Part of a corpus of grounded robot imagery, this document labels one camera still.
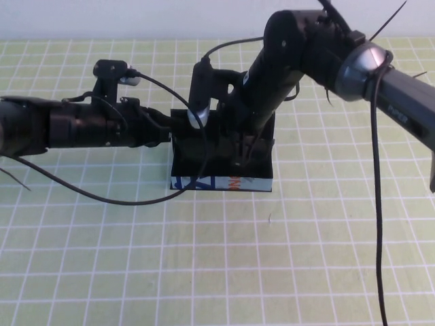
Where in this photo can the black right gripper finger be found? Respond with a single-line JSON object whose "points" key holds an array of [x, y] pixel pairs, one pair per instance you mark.
{"points": [[254, 147], [241, 153]]}

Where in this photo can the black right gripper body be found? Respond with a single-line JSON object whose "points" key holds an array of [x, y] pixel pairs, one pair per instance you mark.
{"points": [[234, 115]]}

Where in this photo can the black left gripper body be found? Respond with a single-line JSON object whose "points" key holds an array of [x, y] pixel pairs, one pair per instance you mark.
{"points": [[102, 129]]}

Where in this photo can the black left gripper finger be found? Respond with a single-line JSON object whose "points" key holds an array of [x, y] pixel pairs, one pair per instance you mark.
{"points": [[164, 137], [164, 120]]}

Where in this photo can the black glasses case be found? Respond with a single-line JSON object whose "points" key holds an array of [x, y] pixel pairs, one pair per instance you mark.
{"points": [[258, 185]]}

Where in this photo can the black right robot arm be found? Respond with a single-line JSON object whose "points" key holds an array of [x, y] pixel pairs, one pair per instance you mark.
{"points": [[401, 102]]}

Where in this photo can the black zip tie right arm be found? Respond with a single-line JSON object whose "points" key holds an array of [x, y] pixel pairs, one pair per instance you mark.
{"points": [[389, 20]]}

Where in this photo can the black zip tie left arm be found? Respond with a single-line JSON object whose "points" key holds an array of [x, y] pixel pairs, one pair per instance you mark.
{"points": [[17, 180]]}

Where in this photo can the small dark thread scrap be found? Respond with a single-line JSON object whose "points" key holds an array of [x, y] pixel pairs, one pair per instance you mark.
{"points": [[269, 219]]}

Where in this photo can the green white-checked tablecloth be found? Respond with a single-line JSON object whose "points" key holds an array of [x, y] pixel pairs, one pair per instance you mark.
{"points": [[136, 265]]}

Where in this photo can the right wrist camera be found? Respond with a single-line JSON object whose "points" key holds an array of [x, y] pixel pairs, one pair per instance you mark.
{"points": [[198, 88]]}

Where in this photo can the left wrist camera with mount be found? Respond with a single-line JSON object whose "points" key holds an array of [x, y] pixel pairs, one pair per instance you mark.
{"points": [[108, 69]]}

